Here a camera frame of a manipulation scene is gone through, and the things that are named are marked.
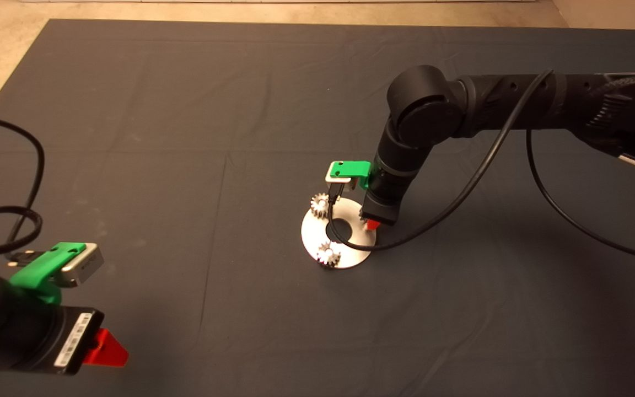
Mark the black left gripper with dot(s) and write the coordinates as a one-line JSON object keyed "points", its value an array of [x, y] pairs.
{"points": [[42, 342]]}

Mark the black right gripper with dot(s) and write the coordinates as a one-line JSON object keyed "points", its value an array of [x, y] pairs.
{"points": [[383, 201]]}

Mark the dark steel planetary gear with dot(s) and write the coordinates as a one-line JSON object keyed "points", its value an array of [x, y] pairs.
{"points": [[364, 221]]}

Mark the bright steel planetary gear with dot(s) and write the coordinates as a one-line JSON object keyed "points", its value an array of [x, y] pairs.
{"points": [[329, 258]]}

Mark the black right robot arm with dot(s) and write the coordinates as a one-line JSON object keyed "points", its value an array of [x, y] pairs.
{"points": [[516, 99]]}

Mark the round metal carrier plate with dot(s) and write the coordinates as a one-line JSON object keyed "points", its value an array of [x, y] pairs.
{"points": [[353, 256]]}

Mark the dark grey table cloth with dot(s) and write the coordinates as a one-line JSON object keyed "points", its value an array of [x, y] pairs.
{"points": [[185, 110]]}

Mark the green right camera mount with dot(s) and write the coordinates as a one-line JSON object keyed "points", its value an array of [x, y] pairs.
{"points": [[356, 167]]}

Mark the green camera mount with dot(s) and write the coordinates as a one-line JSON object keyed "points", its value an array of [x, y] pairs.
{"points": [[42, 264], [356, 167]]}

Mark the silver right camera box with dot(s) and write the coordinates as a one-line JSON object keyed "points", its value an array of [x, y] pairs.
{"points": [[337, 175]]}

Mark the silver camera box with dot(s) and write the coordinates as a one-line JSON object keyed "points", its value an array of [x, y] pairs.
{"points": [[337, 175], [86, 264]]}

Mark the silver left camera box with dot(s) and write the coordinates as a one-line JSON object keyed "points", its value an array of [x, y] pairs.
{"points": [[86, 264]]}

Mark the green left camera mount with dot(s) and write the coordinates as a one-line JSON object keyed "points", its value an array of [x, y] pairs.
{"points": [[42, 264]]}

